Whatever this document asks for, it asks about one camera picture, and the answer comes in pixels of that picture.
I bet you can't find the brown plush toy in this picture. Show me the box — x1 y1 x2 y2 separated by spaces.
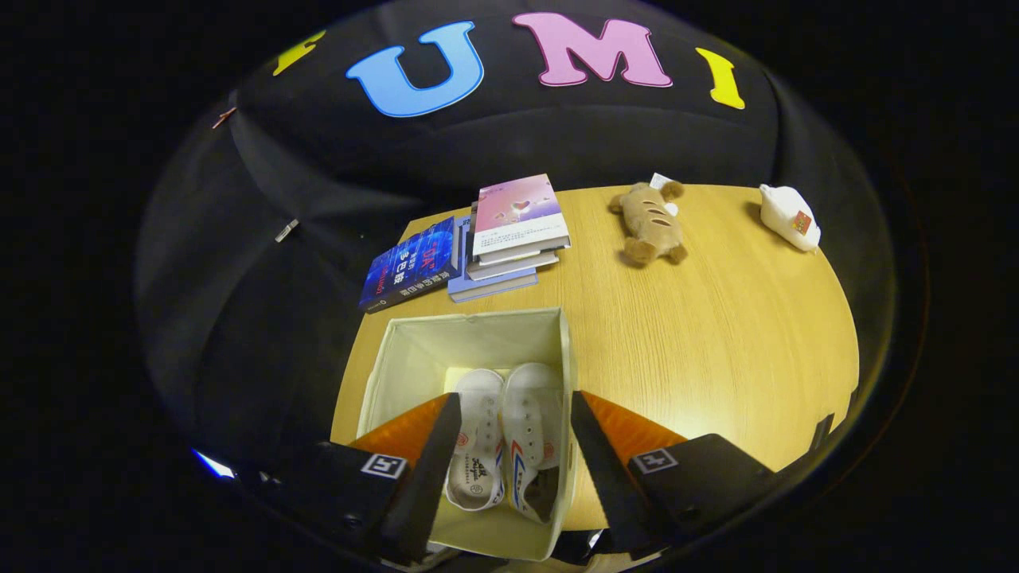
608 172 690 267

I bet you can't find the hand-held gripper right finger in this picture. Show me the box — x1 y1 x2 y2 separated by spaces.
570 389 789 562

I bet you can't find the lavender book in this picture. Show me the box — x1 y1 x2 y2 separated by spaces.
447 213 540 304

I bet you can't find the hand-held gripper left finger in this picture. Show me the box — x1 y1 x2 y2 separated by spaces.
263 392 463 567

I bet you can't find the dark blue book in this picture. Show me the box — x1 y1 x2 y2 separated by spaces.
358 216 462 314

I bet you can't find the white canvas shoe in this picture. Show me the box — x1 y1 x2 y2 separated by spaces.
444 368 508 513
502 362 565 525

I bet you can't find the white plush toy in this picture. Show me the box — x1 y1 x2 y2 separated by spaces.
758 183 822 253

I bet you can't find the cream fabric storage box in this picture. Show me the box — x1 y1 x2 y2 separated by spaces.
355 307 576 563

